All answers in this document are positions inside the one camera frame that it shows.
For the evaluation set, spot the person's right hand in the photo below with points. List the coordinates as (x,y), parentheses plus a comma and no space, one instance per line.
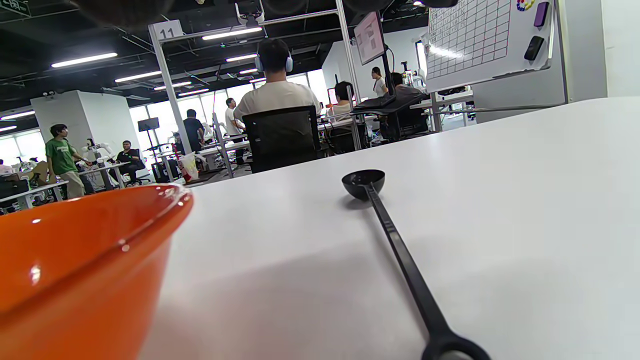
(125,10)

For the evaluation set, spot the orange plastic bowl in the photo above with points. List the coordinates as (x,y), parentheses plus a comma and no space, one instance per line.
(75,280)

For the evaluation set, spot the black measuring scoop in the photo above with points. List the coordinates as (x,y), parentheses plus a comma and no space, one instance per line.
(364,182)

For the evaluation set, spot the white and red plastic bag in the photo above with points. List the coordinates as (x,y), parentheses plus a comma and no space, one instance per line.
(190,167)

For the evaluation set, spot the white headphones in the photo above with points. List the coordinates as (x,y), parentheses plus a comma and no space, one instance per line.
(289,62)

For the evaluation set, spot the black office chair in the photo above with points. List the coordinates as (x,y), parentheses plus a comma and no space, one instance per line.
(280,140)

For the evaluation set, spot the monitor with pink screen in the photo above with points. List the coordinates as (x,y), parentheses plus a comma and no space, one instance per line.
(369,37)

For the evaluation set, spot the whiteboard with grid chart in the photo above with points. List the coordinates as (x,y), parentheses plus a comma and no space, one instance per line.
(470,40)

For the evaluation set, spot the colourful round magnets cluster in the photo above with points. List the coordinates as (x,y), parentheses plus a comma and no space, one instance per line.
(525,4)

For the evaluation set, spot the black whiteboard eraser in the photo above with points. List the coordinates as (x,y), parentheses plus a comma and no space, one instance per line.
(533,48)

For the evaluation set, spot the purple whiteboard eraser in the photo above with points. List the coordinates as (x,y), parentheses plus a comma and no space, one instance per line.
(541,14)

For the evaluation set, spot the white post with sign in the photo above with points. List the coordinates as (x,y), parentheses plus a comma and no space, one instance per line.
(167,75)

